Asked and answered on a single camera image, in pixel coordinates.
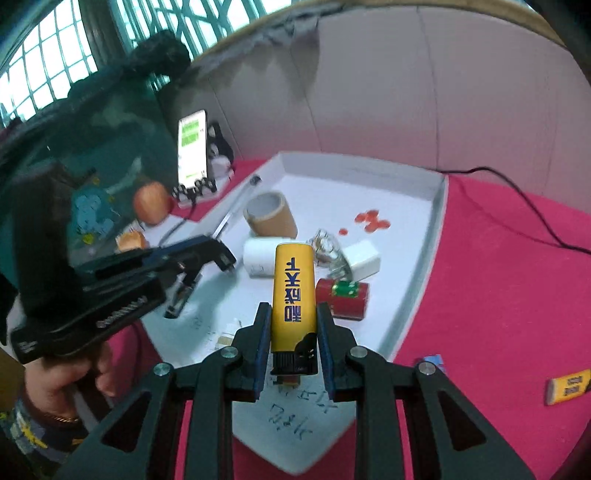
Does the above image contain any teal cartoon printed cloth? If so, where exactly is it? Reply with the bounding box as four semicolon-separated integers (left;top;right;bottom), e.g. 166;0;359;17
0;69;182;268

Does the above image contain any black and white phone stand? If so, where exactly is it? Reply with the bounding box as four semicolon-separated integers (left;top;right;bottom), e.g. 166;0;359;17
172;121;235;205

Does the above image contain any orange apple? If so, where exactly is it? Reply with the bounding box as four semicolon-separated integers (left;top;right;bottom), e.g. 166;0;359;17
133;181;172;225

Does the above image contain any white cardboard tray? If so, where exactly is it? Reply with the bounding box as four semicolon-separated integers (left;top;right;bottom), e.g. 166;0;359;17
137;151;450;477

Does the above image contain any smartphone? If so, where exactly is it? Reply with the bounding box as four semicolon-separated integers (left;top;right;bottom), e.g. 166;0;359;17
177;109;209;186

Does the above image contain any white plastic bottle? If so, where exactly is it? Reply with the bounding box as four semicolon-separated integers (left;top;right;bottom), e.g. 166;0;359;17
243;236;278;279

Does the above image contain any green window lattice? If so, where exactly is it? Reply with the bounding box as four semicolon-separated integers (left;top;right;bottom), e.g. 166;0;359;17
0;0;296;131

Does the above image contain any person's left forearm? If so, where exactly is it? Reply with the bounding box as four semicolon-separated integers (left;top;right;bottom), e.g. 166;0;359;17
0;396;95;468

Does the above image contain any white charger plug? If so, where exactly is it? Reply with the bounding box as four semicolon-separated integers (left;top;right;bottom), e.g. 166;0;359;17
341;240;382;281

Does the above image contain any cluster of red round stickers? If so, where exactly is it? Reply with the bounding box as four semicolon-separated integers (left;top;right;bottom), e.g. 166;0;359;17
339;209;391;235

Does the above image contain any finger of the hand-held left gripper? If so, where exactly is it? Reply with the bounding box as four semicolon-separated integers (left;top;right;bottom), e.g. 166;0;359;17
139;234;238;283
164;270;205;320

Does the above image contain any grey cloth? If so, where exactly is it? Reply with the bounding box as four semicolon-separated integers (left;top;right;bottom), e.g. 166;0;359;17
194;28;324;80

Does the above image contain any yellow lighter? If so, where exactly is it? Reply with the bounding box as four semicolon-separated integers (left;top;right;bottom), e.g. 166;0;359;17
544;368;591;406
270;243;320;385

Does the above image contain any black furry cloth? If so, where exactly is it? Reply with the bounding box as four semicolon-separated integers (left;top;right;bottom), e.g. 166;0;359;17
69;30;193;95

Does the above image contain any brown cardboard tube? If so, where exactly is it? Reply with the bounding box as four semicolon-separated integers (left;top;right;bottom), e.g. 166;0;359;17
243;191;299;240

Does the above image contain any crumpled clear foil wrapper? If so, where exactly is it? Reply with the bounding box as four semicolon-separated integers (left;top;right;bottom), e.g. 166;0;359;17
310;228;357;283

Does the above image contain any black cable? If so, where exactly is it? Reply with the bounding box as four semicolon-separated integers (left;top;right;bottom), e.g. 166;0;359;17
442;166;591;256

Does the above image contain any person's left hand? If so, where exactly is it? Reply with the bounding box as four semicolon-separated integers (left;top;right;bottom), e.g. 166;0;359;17
24;342;117;422

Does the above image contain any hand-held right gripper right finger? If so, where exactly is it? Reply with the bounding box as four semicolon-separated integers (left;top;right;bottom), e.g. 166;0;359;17
318;302;536;480

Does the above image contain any clear ballpoint pen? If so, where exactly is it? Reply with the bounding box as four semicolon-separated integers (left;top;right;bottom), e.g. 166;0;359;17
213;174;262;241

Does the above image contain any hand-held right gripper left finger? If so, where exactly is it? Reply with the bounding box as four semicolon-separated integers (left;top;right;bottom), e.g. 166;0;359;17
55;302;273;480

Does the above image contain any red can with green bow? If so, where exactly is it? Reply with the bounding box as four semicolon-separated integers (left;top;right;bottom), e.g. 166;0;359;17
316;278;371;320

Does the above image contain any blue binder clip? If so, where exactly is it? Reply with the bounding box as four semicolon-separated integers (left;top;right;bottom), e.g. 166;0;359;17
414;354;447;373

